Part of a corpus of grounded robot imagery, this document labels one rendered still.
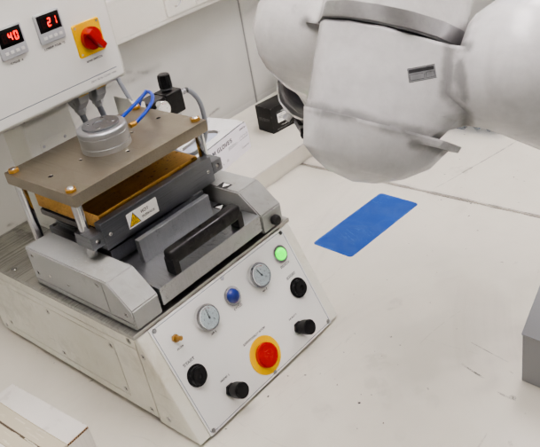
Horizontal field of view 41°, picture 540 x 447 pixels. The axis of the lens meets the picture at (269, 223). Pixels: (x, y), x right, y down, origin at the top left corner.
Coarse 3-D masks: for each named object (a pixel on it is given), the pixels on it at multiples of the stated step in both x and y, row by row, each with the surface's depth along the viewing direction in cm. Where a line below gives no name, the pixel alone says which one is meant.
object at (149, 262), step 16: (192, 208) 115; (208, 208) 118; (160, 224) 111; (176, 224) 113; (192, 224) 116; (256, 224) 117; (144, 240) 109; (160, 240) 111; (208, 240) 112; (224, 240) 112; (240, 240) 114; (128, 256) 112; (144, 256) 109; (160, 256) 111; (192, 256) 109; (208, 256) 110; (224, 256) 112; (144, 272) 108; (160, 272) 107; (192, 272) 108; (160, 288) 104; (176, 288) 106
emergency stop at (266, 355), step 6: (264, 342) 114; (270, 342) 115; (258, 348) 114; (264, 348) 114; (270, 348) 115; (276, 348) 116; (258, 354) 113; (264, 354) 114; (270, 354) 114; (276, 354) 115; (258, 360) 113; (264, 360) 114; (270, 360) 114; (276, 360) 115; (264, 366) 114; (270, 366) 114
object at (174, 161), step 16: (160, 160) 119; (176, 160) 118; (192, 160) 118; (144, 176) 115; (160, 176) 114; (112, 192) 112; (128, 192) 111; (48, 208) 116; (64, 208) 112; (96, 208) 108; (112, 208) 108
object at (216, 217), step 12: (216, 216) 110; (228, 216) 111; (240, 216) 113; (204, 228) 108; (216, 228) 110; (180, 240) 106; (192, 240) 106; (204, 240) 108; (168, 252) 104; (180, 252) 105; (168, 264) 105
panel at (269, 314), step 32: (256, 256) 117; (288, 256) 121; (224, 288) 112; (256, 288) 116; (288, 288) 120; (160, 320) 105; (192, 320) 108; (224, 320) 111; (256, 320) 115; (288, 320) 119; (320, 320) 123; (160, 352) 104; (192, 352) 107; (224, 352) 110; (288, 352) 118; (192, 384) 106; (224, 384) 110; (256, 384) 113; (224, 416) 109
